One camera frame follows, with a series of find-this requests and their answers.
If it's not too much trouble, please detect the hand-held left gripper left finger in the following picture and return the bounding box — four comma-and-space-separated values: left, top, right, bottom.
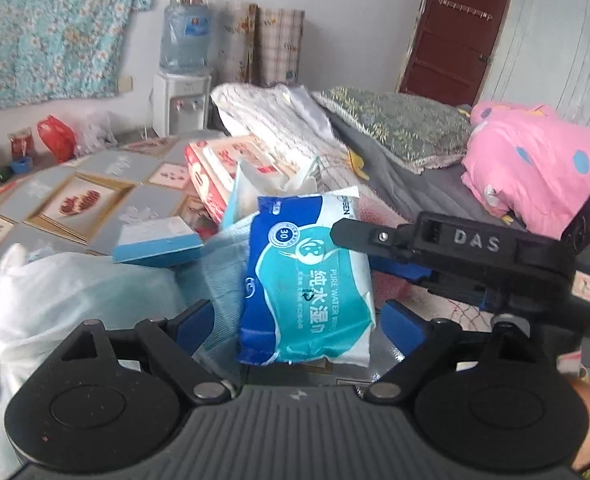
60, 300, 238, 407

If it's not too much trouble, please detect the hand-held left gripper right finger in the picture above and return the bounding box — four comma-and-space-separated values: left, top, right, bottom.
364, 300, 532, 405

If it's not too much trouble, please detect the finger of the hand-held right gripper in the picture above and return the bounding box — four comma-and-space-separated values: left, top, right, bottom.
331, 219, 421, 262
370, 256, 490, 311

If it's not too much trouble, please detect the light blue towel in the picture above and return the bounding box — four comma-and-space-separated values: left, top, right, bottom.
175, 212, 258, 376

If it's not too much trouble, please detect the teal wet wipes packet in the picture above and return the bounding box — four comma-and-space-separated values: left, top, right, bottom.
236, 186, 377, 367

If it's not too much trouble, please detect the blue white carton box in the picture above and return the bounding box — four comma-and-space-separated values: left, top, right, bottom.
111, 216, 205, 266

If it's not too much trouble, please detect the pink dotted blanket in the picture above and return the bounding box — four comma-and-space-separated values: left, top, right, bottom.
461, 101, 590, 242

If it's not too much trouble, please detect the green patterned pillow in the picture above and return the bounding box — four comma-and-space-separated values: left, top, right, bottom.
311, 85, 476, 176

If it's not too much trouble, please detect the crumpled clear plastic bag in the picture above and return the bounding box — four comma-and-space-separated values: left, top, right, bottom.
223, 159, 322, 226

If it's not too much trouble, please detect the white plastic bag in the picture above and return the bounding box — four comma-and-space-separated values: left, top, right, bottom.
0, 242, 191, 480

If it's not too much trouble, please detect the folded white quilt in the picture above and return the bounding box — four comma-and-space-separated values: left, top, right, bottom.
209, 82, 376, 201

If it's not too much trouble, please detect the red tissue pack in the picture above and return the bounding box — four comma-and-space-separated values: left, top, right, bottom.
184, 134, 288, 226

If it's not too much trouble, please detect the grey printed mat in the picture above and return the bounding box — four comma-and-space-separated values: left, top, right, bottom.
0, 132, 226, 267

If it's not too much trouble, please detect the plaid rolled mat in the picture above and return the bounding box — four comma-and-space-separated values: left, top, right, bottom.
256, 6, 307, 87

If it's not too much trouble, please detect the white wardrobe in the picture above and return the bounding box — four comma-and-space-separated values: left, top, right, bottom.
477, 0, 590, 131

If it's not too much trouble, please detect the white water dispenser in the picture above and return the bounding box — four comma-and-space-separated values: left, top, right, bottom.
151, 70, 213, 137

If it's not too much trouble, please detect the brown wooden door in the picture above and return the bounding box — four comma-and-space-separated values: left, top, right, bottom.
397, 0, 519, 107

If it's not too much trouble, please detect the red plastic bag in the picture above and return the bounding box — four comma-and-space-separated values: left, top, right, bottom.
36, 115, 77, 163

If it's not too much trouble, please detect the floral rolled mat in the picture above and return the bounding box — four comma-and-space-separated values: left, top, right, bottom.
215, 1, 260, 86

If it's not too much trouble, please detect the red can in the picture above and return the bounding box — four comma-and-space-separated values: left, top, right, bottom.
8, 129, 36, 161

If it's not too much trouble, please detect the teal floral curtain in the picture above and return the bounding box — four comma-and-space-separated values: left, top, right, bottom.
0, 0, 159, 112

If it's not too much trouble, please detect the metal hook rail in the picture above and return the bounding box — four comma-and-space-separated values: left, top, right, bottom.
436, 0, 494, 22

